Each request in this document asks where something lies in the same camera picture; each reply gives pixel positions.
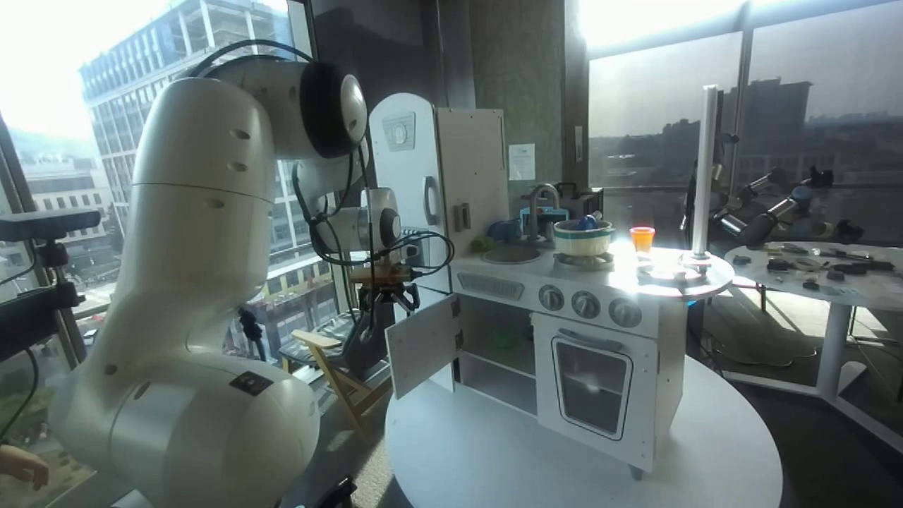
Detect small white cabinet door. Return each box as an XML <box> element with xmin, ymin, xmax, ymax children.
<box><xmin>384</xmin><ymin>294</ymin><xmax>463</xmax><ymax>400</ymax></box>

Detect blue toy kettle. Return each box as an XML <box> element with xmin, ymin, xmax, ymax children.
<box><xmin>487</xmin><ymin>219</ymin><xmax>523</xmax><ymax>245</ymax></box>

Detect grey fridge door handle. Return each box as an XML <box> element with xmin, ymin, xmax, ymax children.
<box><xmin>423</xmin><ymin>176</ymin><xmax>442</xmax><ymax>227</ymax></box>

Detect tall white fridge door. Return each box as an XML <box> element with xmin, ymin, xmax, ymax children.
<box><xmin>369</xmin><ymin>92</ymin><xmax>453</xmax><ymax>295</ymax></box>

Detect toy oven door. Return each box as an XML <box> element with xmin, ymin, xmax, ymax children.
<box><xmin>530</xmin><ymin>312</ymin><xmax>661</xmax><ymax>473</ymax></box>

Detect toy burner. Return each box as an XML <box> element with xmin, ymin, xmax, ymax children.
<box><xmin>553</xmin><ymin>250</ymin><xmax>617</xmax><ymax>272</ymax></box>

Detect person's hand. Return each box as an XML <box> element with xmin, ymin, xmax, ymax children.
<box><xmin>0</xmin><ymin>444</ymin><xmax>51</xmax><ymax>492</ymax></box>

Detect cream pot with teal stripe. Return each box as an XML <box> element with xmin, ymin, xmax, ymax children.
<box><xmin>553</xmin><ymin>219</ymin><xmax>615</xmax><ymax>258</ymax></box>

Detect silver toy tap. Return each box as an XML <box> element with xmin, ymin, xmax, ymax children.
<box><xmin>528</xmin><ymin>183</ymin><xmax>562</xmax><ymax>242</ymax></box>

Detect paper note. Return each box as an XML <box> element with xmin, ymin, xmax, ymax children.
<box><xmin>508</xmin><ymin>143</ymin><xmax>537</xmax><ymax>182</ymax></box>

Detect camera on mount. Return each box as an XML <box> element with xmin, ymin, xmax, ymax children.
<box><xmin>0</xmin><ymin>207</ymin><xmax>102</xmax><ymax>362</ymax></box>

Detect window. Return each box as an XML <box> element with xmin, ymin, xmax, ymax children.
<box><xmin>0</xmin><ymin>0</ymin><xmax>353</xmax><ymax>508</ymax></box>

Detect round white table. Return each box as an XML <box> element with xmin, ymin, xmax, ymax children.
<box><xmin>725</xmin><ymin>241</ymin><xmax>903</xmax><ymax>418</ymax></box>

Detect white pole stand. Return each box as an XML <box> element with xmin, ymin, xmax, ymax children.
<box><xmin>679</xmin><ymin>85</ymin><xmax>722</xmax><ymax>274</ymax></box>

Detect white toy kitchen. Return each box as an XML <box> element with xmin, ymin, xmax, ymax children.
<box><xmin>368</xmin><ymin>92</ymin><xmax>735</xmax><ymax>482</ymax></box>

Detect wooden chair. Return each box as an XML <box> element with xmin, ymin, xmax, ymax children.
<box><xmin>278</xmin><ymin>316</ymin><xmax>394</xmax><ymax>433</ymax></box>

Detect row of windows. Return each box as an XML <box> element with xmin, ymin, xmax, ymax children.
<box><xmin>584</xmin><ymin>0</ymin><xmax>903</xmax><ymax>249</ymax></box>

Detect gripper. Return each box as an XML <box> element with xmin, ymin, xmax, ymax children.
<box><xmin>358</xmin><ymin>279</ymin><xmax>423</xmax><ymax>318</ymax></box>

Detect oven door handle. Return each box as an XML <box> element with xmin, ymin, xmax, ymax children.
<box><xmin>557</xmin><ymin>327</ymin><xmax>626</xmax><ymax>352</ymax></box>

